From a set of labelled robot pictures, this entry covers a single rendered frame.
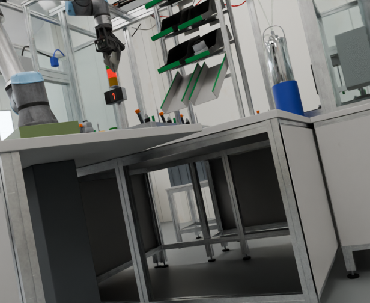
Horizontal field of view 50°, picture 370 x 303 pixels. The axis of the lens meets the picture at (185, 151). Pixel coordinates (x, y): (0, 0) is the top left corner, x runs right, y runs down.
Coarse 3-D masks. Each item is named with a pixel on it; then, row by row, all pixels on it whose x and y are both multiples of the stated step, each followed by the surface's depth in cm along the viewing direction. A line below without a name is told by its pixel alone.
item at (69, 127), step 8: (24, 128) 135; (32, 128) 137; (40, 128) 139; (48, 128) 141; (56, 128) 143; (64, 128) 145; (72, 128) 147; (8, 136) 143; (16, 136) 137; (24, 136) 135; (32, 136) 137; (40, 136) 139
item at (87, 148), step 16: (144, 128) 126; (160, 128) 130; (176, 128) 134; (192, 128) 139; (0, 144) 97; (16, 144) 99; (32, 144) 102; (48, 144) 105; (64, 144) 107; (80, 144) 112; (96, 144) 119; (112, 144) 128; (128, 144) 137; (144, 144) 147; (160, 144) 160; (32, 160) 126; (48, 160) 134; (64, 160) 145; (80, 160) 157; (96, 160) 171
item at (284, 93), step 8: (272, 88) 250; (280, 88) 243; (288, 88) 242; (296, 88) 243; (280, 96) 244; (288, 96) 241; (296, 96) 242; (280, 104) 244; (288, 104) 241; (296, 104) 241; (296, 112) 241
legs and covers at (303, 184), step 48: (192, 144) 164; (288, 144) 152; (96, 192) 276; (144, 192) 330; (288, 192) 146; (96, 240) 266; (144, 240) 315; (192, 240) 317; (240, 240) 297; (336, 240) 207; (144, 288) 176
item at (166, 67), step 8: (192, 40) 195; (176, 48) 205; (184, 48) 208; (192, 48) 193; (168, 56) 198; (176, 56) 204; (184, 56) 187; (168, 64) 185; (176, 64) 183; (160, 72) 189
